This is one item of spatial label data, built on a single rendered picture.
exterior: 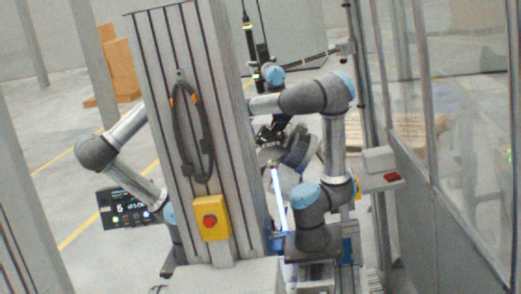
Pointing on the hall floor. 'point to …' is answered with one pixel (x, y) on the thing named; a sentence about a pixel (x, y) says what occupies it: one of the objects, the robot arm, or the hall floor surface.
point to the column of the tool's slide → (367, 111)
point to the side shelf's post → (384, 241)
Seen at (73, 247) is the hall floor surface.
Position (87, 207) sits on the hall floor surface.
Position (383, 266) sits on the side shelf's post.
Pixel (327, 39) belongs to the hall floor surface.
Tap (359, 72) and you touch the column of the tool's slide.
